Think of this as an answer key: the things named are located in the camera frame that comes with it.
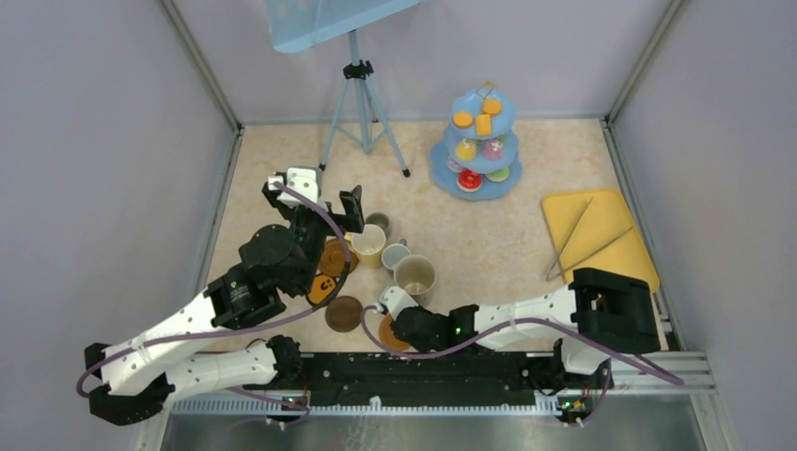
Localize yellow mug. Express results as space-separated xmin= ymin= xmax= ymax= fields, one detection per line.
xmin=347 ymin=225 xmax=386 ymax=269

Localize orange-brown coaster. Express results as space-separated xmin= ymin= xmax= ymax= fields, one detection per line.
xmin=378 ymin=315 xmax=412 ymax=352

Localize orange smiley coaster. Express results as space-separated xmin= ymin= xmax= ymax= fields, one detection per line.
xmin=305 ymin=273 xmax=337 ymax=306

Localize large cream mug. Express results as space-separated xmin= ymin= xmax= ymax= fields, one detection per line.
xmin=393 ymin=255 xmax=437 ymax=306

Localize dark brown coaster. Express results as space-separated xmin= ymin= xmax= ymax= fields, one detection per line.
xmin=324 ymin=296 xmax=363 ymax=333

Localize purple donut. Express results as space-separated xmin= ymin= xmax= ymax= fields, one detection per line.
xmin=446 ymin=156 xmax=464 ymax=174

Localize red donut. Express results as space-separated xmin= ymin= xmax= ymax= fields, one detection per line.
xmin=457 ymin=169 xmax=483 ymax=193

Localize metal tongs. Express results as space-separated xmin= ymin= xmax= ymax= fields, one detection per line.
xmin=542 ymin=190 xmax=635 ymax=281

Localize yellow cupcake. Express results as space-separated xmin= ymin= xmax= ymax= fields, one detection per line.
xmin=454 ymin=138 xmax=479 ymax=162

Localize green donut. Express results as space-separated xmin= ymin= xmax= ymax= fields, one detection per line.
xmin=485 ymin=167 xmax=510 ymax=183

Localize pink cupcake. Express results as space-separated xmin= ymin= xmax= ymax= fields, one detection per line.
xmin=481 ymin=137 xmax=504 ymax=161

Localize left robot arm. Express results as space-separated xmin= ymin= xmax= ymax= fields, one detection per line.
xmin=77 ymin=174 xmax=365 ymax=426

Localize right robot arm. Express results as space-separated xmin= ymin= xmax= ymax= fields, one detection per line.
xmin=377 ymin=268 xmax=662 ymax=387

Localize small olive cup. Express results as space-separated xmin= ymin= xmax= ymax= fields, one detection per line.
xmin=365 ymin=211 xmax=392 ymax=238

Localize small grey-blue cup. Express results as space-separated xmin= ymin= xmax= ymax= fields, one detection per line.
xmin=381 ymin=239 xmax=412 ymax=276

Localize blue tripod stand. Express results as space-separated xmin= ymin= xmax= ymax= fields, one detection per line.
xmin=319 ymin=29 xmax=412 ymax=179

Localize blue three-tier cake stand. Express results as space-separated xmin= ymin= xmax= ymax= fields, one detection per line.
xmin=429 ymin=81 xmax=523 ymax=201

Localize yellow serving tray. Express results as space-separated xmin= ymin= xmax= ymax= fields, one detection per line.
xmin=541 ymin=189 xmax=660 ymax=293

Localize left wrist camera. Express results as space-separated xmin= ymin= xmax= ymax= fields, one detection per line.
xmin=266 ymin=166 xmax=322 ymax=208

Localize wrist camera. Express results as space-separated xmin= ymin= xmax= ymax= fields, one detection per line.
xmin=266 ymin=166 xmax=322 ymax=208
xmin=376 ymin=286 xmax=418 ymax=319

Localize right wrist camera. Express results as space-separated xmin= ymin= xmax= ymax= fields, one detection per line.
xmin=376 ymin=286 xmax=418 ymax=319

